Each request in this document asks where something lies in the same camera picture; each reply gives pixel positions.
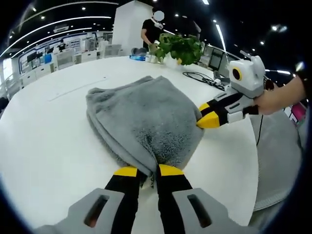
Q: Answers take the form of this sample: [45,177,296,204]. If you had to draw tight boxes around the person's right hand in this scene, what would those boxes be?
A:
[243,94,275,117]

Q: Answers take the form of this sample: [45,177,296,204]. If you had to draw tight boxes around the coiled black cable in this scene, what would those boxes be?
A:
[182,71,226,86]

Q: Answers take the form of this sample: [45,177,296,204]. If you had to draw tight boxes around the green potted plant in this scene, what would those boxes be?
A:
[156,33,204,66]

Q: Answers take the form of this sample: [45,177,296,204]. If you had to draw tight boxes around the white table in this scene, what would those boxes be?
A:
[0,55,259,227]

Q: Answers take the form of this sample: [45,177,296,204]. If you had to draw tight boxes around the pink panel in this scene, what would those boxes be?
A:
[284,102,307,122]

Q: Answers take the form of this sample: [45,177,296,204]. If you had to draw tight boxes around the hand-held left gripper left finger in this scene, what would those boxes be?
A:
[35,166,141,234]

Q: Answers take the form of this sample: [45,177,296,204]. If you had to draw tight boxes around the grey towel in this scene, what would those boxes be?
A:
[85,75,205,177]

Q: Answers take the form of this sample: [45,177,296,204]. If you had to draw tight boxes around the grey mesh office chair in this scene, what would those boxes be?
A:
[251,107,304,213]

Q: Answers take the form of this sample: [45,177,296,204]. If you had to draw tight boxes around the white power adapter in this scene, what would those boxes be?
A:
[213,77,231,86]

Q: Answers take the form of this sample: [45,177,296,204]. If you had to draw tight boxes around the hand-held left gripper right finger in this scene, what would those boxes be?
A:
[157,163,260,234]

